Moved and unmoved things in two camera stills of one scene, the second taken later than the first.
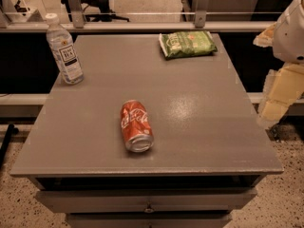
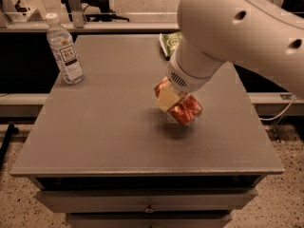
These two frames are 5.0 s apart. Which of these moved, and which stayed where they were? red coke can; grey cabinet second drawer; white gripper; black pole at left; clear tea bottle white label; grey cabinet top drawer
Moved: white gripper; red coke can
Stayed: clear tea bottle white label; grey cabinet top drawer; grey cabinet second drawer; black pole at left
